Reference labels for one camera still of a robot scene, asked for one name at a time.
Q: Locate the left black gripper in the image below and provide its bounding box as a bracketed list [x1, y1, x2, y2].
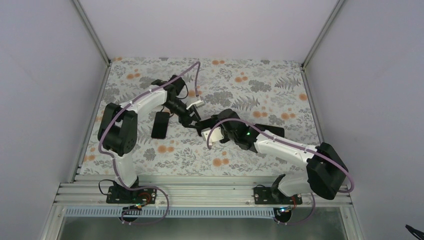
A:
[162, 97, 203, 129]

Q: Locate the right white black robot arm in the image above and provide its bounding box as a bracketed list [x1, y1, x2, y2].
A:
[194, 109, 349, 204]

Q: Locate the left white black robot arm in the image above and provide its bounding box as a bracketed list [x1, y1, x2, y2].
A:
[97, 75, 201, 203]

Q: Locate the phone in beige case top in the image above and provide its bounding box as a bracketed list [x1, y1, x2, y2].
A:
[254, 123, 285, 138]

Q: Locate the floral table mat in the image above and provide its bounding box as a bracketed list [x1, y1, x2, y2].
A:
[80, 57, 319, 176]

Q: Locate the black object bottom corner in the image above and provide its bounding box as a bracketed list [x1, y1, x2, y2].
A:
[405, 224, 424, 240]

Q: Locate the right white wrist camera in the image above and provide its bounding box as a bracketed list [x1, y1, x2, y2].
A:
[201, 126, 225, 147]

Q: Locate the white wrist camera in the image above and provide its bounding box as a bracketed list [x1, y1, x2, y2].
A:
[186, 95, 205, 110]
[201, 126, 225, 147]

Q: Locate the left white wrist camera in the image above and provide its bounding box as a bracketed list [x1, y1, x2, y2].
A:
[186, 95, 205, 110]

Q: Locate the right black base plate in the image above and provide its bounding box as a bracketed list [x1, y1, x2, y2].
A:
[253, 185, 303, 205]

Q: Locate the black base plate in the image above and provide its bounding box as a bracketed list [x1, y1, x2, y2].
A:
[253, 185, 303, 205]
[105, 185, 157, 205]

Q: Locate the slotted grey cable duct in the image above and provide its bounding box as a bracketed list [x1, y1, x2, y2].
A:
[63, 206, 274, 219]

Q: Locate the right aluminium corner post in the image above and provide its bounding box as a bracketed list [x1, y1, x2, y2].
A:
[301, 0, 346, 69]

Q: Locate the aluminium corner post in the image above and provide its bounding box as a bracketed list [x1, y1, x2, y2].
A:
[71, 0, 110, 66]
[301, 0, 346, 69]

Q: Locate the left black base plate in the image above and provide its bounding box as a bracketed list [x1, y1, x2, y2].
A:
[105, 185, 157, 205]

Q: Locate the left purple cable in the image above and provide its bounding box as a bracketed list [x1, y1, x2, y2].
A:
[97, 60, 203, 226]

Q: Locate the aluminium rail frame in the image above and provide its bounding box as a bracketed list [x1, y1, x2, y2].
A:
[41, 174, 364, 240]

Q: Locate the left aluminium corner post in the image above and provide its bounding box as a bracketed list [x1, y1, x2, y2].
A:
[71, 0, 110, 66]

